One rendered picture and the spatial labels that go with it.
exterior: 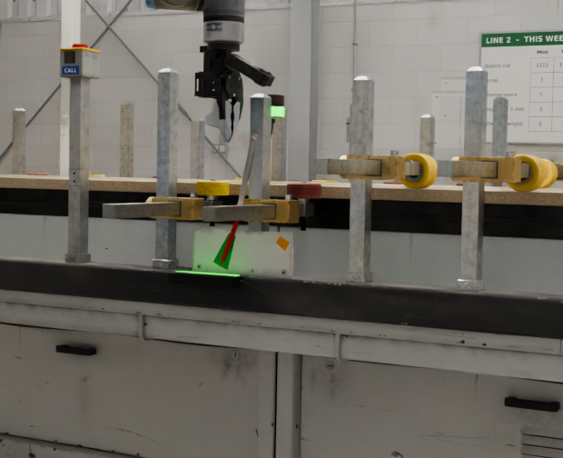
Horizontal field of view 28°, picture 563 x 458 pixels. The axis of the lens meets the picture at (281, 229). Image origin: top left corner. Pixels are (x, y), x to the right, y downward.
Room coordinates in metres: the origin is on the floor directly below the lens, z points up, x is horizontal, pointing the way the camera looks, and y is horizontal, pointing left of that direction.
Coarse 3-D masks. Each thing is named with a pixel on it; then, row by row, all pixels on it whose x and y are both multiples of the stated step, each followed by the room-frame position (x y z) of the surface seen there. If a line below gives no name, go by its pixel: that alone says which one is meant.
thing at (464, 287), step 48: (0, 288) 2.86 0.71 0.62; (48, 288) 2.79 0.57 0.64; (96, 288) 2.71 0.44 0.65; (144, 288) 2.65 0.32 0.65; (192, 288) 2.58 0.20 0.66; (240, 288) 2.52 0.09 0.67; (288, 288) 2.47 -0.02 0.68; (336, 288) 2.41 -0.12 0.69; (384, 288) 2.36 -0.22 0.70; (432, 288) 2.32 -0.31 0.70; (480, 288) 2.30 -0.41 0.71
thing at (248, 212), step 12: (252, 204) 2.45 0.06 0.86; (264, 204) 2.47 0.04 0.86; (300, 204) 2.60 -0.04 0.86; (312, 204) 2.66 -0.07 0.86; (204, 216) 2.30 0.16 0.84; (216, 216) 2.29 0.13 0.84; (228, 216) 2.33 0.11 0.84; (240, 216) 2.37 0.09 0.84; (252, 216) 2.42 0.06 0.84; (264, 216) 2.46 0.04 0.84; (300, 216) 2.61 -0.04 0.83
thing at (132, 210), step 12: (108, 204) 2.41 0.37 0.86; (120, 204) 2.42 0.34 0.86; (132, 204) 2.46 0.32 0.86; (144, 204) 2.50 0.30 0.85; (156, 204) 2.54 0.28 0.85; (168, 204) 2.58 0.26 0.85; (204, 204) 2.71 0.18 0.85; (216, 204) 2.76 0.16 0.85; (108, 216) 2.41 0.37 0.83; (120, 216) 2.42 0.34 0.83; (132, 216) 2.46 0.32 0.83; (144, 216) 2.50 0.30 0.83
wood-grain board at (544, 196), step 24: (144, 192) 2.92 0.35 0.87; (192, 192) 2.85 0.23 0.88; (336, 192) 2.66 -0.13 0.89; (384, 192) 2.60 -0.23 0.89; (408, 192) 2.57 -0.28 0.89; (432, 192) 2.54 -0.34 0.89; (456, 192) 2.52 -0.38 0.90; (504, 192) 2.46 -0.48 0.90; (528, 192) 2.44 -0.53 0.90; (552, 192) 2.45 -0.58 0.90
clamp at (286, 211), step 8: (248, 200) 2.53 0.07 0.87; (256, 200) 2.52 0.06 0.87; (264, 200) 2.51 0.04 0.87; (272, 200) 2.50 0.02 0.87; (280, 200) 2.50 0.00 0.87; (288, 200) 2.50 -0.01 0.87; (296, 200) 2.52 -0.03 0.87; (280, 208) 2.49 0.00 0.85; (288, 208) 2.48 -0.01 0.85; (296, 208) 2.51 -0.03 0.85; (280, 216) 2.49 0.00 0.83; (288, 216) 2.48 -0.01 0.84; (296, 216) 2.51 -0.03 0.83
